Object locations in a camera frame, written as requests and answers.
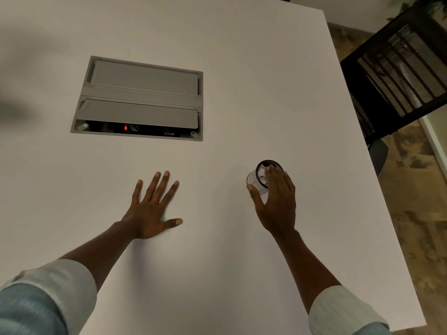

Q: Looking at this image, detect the green plant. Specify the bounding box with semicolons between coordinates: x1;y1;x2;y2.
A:
386;0;447;22

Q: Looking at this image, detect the white cup with black rim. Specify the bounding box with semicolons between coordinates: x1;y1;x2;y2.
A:
246;160;283;197

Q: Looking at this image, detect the person's left hand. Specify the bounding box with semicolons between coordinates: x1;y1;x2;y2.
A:
120;171;183;240

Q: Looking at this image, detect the black mesh chair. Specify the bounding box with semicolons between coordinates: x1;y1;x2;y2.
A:
340;3;447;175

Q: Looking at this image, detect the person's left forearm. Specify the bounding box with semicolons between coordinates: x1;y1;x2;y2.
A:
0;220;138;335

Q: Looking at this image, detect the grey table power socket box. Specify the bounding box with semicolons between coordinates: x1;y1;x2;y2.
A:
70;56;204;142

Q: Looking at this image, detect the person's right hand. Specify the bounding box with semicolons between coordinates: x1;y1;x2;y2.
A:
247;165;297;238

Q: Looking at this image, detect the person's right forearm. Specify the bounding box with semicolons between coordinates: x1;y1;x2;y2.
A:
271;227;390;335

